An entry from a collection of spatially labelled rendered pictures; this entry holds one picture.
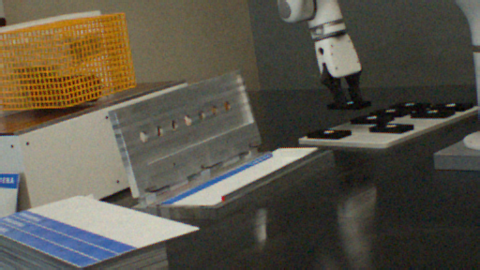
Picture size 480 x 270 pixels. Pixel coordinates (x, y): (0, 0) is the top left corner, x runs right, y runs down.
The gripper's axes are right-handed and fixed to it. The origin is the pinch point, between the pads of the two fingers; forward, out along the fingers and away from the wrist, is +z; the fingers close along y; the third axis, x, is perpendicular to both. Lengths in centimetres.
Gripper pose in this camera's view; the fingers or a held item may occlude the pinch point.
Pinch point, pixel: (348, 97)
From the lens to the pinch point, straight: 250.7
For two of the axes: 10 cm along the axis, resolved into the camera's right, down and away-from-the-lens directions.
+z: 2.9, 9.6, 0.3
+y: 7.0, -2.3, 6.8
